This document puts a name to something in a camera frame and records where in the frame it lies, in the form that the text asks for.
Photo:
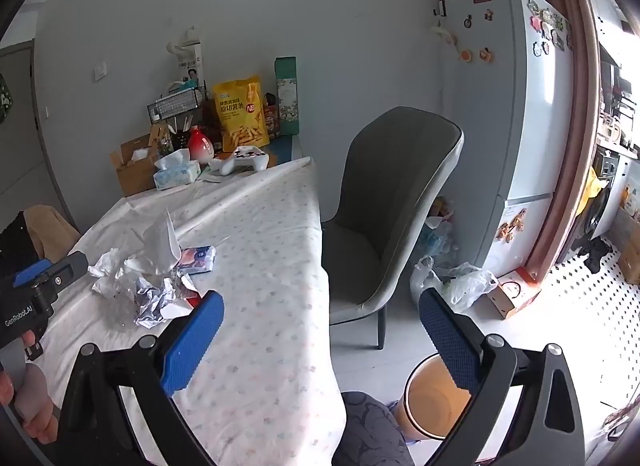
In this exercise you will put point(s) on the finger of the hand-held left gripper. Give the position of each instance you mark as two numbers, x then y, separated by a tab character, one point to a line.
31	274
70	268

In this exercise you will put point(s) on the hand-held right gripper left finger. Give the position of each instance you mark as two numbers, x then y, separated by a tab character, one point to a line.
192	346

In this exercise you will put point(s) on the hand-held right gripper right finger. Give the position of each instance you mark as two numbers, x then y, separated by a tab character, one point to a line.
450	341

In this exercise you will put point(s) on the small red wrapper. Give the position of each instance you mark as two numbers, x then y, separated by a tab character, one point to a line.
192	302

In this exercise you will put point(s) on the silver foil wrapper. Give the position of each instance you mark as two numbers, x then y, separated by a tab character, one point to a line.
155	305

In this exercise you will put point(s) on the clear plastic wrapper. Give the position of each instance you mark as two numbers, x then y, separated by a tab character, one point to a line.
122	302

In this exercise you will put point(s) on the person's left hand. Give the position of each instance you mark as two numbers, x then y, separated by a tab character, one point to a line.
37	406

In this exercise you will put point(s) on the large tan cardboard box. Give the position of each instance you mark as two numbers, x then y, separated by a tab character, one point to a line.
55	231

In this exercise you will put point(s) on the clear plastic bag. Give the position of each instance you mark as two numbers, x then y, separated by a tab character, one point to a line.
470	286

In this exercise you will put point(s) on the orange and white box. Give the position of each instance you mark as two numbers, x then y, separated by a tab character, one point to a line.
515	293

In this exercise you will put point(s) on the white dotted tablecloth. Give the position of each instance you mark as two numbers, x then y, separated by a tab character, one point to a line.
260	296

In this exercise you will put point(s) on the blue pink tissue packet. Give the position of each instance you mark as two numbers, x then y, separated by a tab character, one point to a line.
197	258

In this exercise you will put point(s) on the blue plastic bags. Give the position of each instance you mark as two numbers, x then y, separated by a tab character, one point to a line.
437	241

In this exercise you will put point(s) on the open brown cardboard box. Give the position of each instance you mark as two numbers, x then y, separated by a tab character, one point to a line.
132	173

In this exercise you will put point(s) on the grey door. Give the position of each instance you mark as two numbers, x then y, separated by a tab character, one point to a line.
25	155

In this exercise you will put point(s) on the person's grey patterned trousers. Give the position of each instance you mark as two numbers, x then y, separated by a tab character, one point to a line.
370	431

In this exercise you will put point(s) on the wooden fridge magnet cluster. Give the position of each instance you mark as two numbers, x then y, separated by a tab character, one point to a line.
511	226

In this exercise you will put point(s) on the soft tissue pack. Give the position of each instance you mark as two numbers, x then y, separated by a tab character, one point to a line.
175	173

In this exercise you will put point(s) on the white perforated floor mat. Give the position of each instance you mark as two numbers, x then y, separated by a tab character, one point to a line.
590	306

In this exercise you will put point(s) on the yellow oil bottle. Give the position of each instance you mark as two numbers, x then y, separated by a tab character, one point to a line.
164	143

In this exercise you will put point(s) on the black utensil holder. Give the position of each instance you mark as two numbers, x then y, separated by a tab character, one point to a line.
179	139

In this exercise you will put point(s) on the grey upholstered chair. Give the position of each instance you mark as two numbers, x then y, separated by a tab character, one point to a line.
380	185

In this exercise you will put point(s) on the red and white vase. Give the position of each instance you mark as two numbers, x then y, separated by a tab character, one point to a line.
201	148

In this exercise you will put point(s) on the green patterned hanging bag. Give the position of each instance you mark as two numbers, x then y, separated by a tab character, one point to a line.
4	95

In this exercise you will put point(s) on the white game controller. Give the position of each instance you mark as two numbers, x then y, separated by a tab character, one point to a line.
242	161

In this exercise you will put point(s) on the yellow hanging bag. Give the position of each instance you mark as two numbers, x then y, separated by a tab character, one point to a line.
594	191

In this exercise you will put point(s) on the teal packet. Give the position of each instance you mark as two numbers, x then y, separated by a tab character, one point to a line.
184	85

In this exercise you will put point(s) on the pale blue refrigerator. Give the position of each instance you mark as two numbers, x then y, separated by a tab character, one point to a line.
500	120

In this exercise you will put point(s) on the yellow snack bag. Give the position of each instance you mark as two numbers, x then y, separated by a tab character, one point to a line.
240	110

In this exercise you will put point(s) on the white printed carton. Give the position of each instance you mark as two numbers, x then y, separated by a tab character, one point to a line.
192	65

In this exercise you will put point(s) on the red snack tin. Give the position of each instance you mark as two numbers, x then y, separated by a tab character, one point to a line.
271	120

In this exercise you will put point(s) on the pink curtain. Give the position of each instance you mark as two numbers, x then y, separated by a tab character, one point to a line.
570	120

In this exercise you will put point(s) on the tall green box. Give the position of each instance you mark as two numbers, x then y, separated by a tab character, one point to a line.
286	95

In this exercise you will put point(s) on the kitchen shelf with items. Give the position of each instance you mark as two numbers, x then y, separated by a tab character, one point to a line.
617	95

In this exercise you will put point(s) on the group of fridge magnets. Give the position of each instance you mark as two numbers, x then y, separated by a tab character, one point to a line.
550	28

